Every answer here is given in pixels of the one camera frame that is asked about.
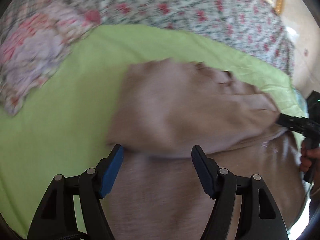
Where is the light green bed sheet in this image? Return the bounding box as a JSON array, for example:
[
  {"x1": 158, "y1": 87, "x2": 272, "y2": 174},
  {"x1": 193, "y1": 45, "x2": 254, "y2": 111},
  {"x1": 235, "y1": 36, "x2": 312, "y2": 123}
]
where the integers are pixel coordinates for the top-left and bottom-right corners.
[{"x1": 1, "y1": 25, "x2": 305, "y2": 237}]

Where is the pink purple floral pillow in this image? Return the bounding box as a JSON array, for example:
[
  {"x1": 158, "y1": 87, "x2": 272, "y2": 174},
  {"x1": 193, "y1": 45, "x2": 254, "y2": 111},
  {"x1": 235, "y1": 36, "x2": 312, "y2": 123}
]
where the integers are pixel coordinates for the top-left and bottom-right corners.
[{"x1": 1, "y1": 1, "x2": 100, "y2": 116}]

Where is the person's right hand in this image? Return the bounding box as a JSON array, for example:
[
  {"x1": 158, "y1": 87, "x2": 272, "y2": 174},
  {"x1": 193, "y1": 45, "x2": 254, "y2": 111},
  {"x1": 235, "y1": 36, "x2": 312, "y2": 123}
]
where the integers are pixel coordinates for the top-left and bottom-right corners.
[{"x1": 300, "y1": 139, "x2": 319, "y2": 173}]

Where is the rose floral duvet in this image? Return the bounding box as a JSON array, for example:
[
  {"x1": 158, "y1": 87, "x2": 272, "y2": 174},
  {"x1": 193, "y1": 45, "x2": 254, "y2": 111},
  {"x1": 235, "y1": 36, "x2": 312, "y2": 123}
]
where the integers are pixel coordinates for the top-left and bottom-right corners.
[{"x1": 4, "y1": 0, "x2": 296, "y2": 75}]

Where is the beige knitted sweater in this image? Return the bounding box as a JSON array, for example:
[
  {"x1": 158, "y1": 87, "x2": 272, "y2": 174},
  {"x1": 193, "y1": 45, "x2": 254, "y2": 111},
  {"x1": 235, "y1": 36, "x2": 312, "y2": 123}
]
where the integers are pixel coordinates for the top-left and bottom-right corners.
[{"x1": 107, "y1": 59, "x2": 306, "y2": 239}]

